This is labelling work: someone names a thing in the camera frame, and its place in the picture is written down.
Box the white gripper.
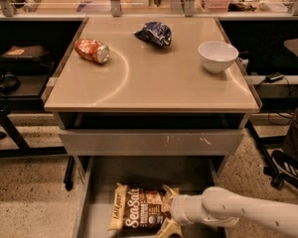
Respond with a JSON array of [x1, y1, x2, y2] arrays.
[[156, 184, 207, 238]]

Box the brown sea salt chip bag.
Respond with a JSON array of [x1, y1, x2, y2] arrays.
[[108, 183, 172, 230]]

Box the open grey middle drawer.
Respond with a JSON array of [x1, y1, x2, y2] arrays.
[[73, 156, 217, 238]]

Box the grey drawer cabinet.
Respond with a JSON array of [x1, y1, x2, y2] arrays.
[[45, 16, 260, 193]]

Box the crumpled blue chip bag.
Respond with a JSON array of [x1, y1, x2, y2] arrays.
[[134, 22, 172, 47]]

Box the black sneaker with white stripes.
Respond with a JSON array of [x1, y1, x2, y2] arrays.
[[271, 150, 298, 180]]

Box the white ceramic bowl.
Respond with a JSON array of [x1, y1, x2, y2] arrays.
[[198, 41, 238, 73]]

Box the black power adapter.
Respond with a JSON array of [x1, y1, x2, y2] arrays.
[[264, 72, 284, 83]]

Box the crushed red soda can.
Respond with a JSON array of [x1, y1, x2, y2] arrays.
[[74, 39, 109, 64]]

